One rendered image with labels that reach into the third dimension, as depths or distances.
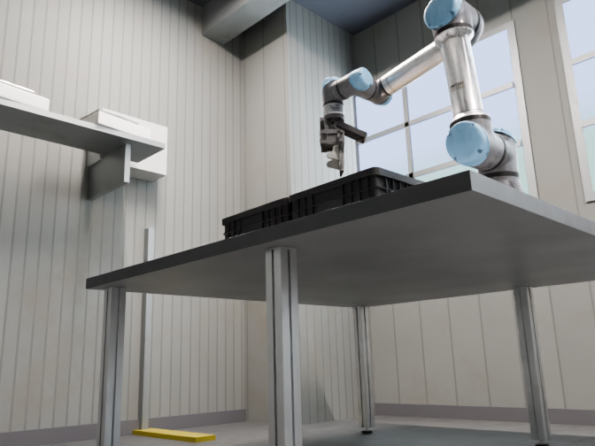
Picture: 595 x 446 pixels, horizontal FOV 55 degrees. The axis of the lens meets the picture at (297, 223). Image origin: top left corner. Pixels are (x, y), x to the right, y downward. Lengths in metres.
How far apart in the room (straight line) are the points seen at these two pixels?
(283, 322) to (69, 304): 2.11
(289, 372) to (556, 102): 2.75
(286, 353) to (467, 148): 0.74
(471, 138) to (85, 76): 2.70
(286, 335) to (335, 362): 2.47
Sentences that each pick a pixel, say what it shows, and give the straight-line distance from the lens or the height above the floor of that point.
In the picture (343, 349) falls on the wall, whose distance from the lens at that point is 3.96.
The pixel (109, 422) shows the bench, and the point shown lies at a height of 0.18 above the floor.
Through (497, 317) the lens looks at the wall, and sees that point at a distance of 3.70.
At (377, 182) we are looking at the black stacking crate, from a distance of 1.72.
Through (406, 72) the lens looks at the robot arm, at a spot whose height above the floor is 1.32.
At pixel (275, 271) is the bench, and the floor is 0.60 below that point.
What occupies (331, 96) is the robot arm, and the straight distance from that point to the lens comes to 2.04.
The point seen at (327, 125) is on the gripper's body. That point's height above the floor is 1.17.
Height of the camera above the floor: 0.36
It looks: 14 degrees up
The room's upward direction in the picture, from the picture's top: 2 degrees counter-clockwise
